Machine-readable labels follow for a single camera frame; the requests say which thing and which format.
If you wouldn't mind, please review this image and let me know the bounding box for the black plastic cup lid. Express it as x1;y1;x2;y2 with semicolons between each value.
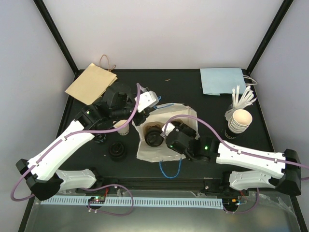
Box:
144;127;164;147

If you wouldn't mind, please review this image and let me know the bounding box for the blue checkered paper bag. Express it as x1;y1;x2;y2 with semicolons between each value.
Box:
132;102;198;179

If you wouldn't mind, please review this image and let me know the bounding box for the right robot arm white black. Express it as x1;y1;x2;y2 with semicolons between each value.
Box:
161;121;302;196

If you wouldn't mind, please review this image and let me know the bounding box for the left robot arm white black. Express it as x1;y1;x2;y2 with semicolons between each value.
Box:
16;82;159;201

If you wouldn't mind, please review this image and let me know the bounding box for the white paper coffee cup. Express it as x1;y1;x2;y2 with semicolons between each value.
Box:
113;120;129;136

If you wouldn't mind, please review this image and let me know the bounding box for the stack of black lids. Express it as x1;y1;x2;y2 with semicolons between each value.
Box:
109;142;126;162

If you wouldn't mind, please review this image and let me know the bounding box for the brown kraft paper bag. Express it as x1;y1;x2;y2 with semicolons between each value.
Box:
65;54;117;105

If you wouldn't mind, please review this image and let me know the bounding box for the stack of paper cups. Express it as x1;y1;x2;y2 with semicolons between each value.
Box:
225;109;253;139

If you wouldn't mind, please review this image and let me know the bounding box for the light blue paper bag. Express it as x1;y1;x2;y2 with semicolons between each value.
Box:
200;68;257;96

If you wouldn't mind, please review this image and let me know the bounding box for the small electronics board right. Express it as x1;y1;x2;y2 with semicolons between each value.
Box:
222;198;247;208

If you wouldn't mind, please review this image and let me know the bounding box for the small electronics board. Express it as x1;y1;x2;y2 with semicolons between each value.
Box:
222;198;247;208
87;196;106;205

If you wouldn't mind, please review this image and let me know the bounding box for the small electronics board left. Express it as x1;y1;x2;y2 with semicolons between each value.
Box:
87;196;106;205

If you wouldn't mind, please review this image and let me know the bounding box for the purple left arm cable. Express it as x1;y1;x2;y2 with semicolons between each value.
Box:
11;82;145;201

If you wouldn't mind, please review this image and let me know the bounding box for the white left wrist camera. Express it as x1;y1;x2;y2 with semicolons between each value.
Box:
137;91;159;113

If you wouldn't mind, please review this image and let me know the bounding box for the light blue slotted cable duct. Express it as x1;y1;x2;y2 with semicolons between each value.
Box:
41;195;223;209

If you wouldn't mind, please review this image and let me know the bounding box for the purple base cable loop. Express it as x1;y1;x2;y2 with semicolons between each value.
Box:
87;185;135;216

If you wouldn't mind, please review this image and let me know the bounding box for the right black frame post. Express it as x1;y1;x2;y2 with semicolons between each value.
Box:
246;0;294;75

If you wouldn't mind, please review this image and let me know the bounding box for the black frame post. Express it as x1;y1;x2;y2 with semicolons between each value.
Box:
33;0;79;75
246;0;294;75

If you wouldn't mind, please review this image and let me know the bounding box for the left black frame post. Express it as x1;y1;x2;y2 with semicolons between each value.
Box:
33;0;79;75

